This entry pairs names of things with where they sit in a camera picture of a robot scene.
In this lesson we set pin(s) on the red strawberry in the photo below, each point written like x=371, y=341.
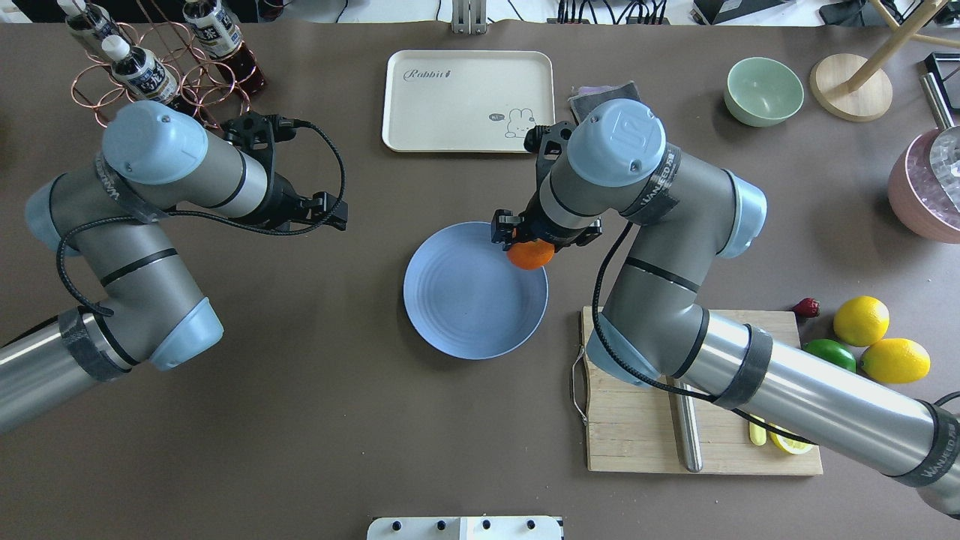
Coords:
x=807, y=308

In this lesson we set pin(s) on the tea bottle lower left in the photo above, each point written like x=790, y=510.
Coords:
x=222, y=40

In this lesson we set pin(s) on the wooden cup tree stand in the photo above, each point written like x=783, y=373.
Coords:
x=855, y=88

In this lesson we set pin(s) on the copper wire bottle rack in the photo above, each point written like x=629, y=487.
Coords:
x=174, y=44

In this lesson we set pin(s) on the tea bottle top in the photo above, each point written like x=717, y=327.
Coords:
x=140, y=72

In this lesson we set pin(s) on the yellow plastic knife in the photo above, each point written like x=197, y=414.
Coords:
x=757, y=432

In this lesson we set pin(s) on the yellow lemon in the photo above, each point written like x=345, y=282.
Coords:
x=896, y=361
x=862, y=321

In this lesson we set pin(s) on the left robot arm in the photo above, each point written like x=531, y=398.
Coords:
x=137, y=301

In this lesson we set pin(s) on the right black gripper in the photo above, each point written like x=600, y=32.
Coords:
x=535, y=225

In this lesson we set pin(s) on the steel ice scoop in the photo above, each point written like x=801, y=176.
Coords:
x=943, y=156

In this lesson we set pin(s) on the tea bottle lower right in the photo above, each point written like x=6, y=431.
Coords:
x=90, y=24

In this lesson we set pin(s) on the wooden cutting board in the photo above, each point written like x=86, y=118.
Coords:
x=632, y=430

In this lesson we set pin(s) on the green lime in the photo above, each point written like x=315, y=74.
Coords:
x=833, y=352

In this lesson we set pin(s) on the yellow lemon upper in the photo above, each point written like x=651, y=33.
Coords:
x=896, y=361

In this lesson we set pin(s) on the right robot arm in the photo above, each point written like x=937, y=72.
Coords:
x=689, y=212

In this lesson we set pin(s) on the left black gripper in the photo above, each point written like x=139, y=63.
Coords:
x=283, y=200

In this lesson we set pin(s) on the steel muddler black tip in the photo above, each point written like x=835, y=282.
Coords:
x=687, y=426

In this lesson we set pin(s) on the yellow lemon lower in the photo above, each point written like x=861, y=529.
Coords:
x=862, y=321

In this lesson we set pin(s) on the tea bottle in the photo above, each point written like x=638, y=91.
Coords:
x=222, y=40
x=140, y=72
x=90, y=24

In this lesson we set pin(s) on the grey folded cloth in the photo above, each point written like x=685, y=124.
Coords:
x=586, y=98

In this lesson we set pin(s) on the blue plate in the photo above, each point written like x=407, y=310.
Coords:
x=466, y=299

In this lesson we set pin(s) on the orange mandarin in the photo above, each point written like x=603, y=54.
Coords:
x=531, y=255

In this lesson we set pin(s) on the cream rabbit tray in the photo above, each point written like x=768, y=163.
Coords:
x=465, y=101

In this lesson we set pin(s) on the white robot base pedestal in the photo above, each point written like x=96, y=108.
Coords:
x=468, y=527

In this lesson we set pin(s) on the pink ice bowl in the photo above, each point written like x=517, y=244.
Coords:
x=917, y=198

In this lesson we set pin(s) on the thick lemon half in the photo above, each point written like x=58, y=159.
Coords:
x=788, y=442

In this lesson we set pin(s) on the green bowl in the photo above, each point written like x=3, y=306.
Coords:
x=762, y=92

